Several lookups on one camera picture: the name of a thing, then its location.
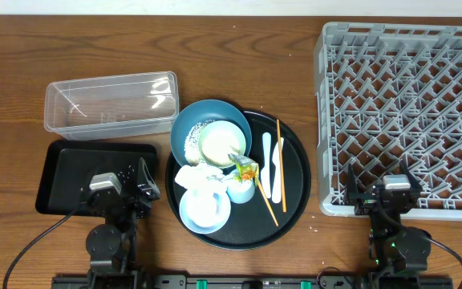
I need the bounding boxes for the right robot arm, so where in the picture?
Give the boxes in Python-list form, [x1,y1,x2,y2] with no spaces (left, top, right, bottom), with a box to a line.
[345,162,431,288]

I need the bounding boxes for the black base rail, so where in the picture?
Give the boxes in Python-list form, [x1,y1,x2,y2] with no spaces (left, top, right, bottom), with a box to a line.
[51,274,455,289]

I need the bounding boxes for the white napkin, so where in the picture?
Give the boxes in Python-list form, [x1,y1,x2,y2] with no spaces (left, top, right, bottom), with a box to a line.
[174,162,227,192]

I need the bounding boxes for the grey plastic dishwasher rack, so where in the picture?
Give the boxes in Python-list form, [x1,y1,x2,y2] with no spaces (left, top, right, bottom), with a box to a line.
[314,22,462,221]

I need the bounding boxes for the light blue saucer plate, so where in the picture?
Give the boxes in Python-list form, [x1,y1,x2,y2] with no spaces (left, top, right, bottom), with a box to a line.
[179,190,231,234]

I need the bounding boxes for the round black serving tray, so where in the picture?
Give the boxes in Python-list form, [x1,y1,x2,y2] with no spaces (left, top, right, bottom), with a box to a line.
[164,108,312,251]

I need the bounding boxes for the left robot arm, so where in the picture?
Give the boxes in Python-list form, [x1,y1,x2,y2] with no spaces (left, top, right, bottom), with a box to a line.
[83,157,160,288]

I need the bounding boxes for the clear plastic waste bin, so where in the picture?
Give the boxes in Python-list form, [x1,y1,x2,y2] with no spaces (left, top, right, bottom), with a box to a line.
[44,71,180,140]

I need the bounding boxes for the yellow green snack wrapper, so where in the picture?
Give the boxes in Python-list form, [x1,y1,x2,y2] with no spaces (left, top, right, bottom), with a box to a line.
[228,153,260,186]

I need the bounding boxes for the short wooden chopstick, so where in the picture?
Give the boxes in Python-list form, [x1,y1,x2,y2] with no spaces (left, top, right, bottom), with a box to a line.
[257,181,279,227]

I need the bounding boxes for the light blue cup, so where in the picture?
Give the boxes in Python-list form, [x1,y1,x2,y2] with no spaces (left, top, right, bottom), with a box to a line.
[225,169,255,204]

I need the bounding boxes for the light green bowl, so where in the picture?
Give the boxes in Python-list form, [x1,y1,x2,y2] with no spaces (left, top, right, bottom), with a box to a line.
[198,120,247,169]

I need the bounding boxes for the dark blue plate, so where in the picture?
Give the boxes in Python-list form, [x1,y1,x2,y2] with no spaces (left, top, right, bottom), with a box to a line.
[170,100,252,166]

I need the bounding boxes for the long wooden chopstick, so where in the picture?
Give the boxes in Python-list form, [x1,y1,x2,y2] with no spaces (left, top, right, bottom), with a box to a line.
[277,119,287,213]

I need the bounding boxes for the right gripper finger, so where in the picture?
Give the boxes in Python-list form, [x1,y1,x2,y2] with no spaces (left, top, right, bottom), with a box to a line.
[399,161,423,193]
[345,163,359,201]

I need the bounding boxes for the black rectangular tray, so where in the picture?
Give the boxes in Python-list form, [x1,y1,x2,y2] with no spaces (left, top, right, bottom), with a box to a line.
[35,140,157,215]

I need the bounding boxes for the white rice grains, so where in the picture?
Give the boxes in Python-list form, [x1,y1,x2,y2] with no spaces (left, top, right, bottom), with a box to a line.
[184,120,213,166]

